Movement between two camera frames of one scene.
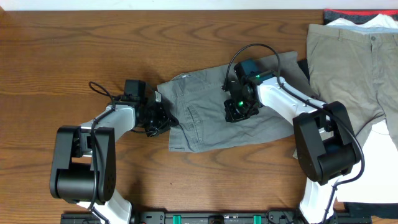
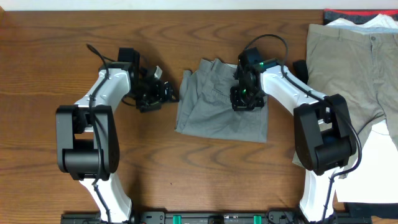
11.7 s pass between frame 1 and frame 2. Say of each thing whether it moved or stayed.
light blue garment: stayed
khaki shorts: stayed
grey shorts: moved
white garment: stayed
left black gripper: moved
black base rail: stayed
